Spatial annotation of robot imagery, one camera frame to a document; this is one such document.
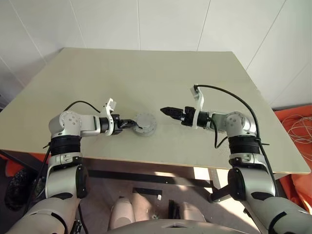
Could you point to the black flat floor bar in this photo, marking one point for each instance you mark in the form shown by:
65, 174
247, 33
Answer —
147, 190

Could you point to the silver motor cover circuit board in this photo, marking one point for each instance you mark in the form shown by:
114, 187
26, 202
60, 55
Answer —
146, 119

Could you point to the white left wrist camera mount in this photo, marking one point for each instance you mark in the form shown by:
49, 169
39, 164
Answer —
109, 103

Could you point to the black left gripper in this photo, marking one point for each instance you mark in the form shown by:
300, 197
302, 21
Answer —
117, 125

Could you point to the grey robot torso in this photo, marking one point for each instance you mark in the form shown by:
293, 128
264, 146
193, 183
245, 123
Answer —
158, 226

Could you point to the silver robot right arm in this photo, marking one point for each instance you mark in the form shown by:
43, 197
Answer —
239, 122

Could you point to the beige robot left leg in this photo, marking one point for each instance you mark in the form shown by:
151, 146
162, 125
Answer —
122, 212

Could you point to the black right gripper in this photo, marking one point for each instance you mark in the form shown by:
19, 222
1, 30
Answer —
189, 117

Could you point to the black speckled rounded object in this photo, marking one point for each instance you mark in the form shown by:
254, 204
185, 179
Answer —
14, 190

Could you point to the orange fabric cushion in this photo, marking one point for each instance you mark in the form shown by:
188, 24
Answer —
299, 192
14, 170

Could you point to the beige robot leg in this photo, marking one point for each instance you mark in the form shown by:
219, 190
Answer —
122, 212
190, 212

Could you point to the black zip tie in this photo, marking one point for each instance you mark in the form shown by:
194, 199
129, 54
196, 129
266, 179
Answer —
264, 144

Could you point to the black metal table frame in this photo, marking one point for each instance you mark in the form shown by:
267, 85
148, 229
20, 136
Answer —
146, 176

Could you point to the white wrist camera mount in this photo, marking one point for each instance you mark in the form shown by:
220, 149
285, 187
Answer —
109, 103
201, 100

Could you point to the beige robot right leg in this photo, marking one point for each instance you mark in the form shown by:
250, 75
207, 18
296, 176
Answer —
190, 212

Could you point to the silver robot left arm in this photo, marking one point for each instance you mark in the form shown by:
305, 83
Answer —
73, 122

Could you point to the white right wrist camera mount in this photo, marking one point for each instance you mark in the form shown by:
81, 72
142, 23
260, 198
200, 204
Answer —
201, 100

